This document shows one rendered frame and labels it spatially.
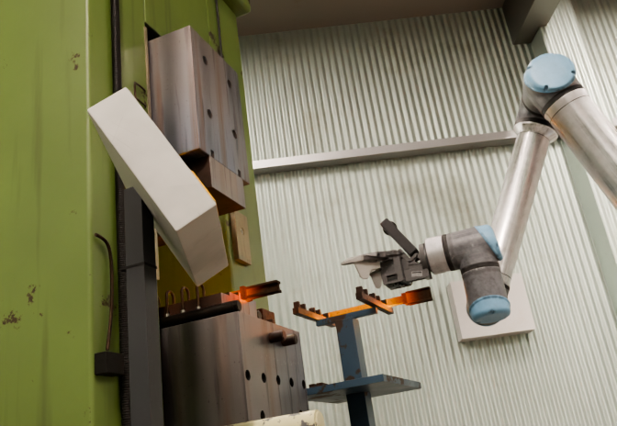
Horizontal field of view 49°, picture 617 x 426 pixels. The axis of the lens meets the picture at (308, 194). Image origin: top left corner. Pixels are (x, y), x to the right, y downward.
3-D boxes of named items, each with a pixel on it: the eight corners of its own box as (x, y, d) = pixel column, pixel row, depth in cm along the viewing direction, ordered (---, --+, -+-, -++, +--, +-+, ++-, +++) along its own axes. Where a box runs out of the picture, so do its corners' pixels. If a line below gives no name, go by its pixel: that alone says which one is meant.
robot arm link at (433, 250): (439, 230, 159) (446, 241, 168) (419, 235, 161) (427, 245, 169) (446, 266, 156) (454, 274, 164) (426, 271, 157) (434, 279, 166)
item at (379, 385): (421, 388, 219) (420, 382, 220) (384, 381, 185) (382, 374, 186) (337, 403, 229) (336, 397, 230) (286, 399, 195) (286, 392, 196)
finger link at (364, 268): (347, 278, 159) (384, 276, 161) (343, 254, 161) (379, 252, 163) (343, 283, 161) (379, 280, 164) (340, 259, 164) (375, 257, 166)
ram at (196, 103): (263, 193, 212) (250, 84, 227) (199, 148, 178) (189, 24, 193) (150, 226, 224) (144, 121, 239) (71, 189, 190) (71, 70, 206)
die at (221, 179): (246, 208, 196) (242, 179, 200) (211, 186, 179) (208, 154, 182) (126, 242, 209) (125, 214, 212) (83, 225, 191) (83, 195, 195)
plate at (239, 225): (252, 264, 219) (246, 217, 226) (239, 258, 211) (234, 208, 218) (246, 266, 220) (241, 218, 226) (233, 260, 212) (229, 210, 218)
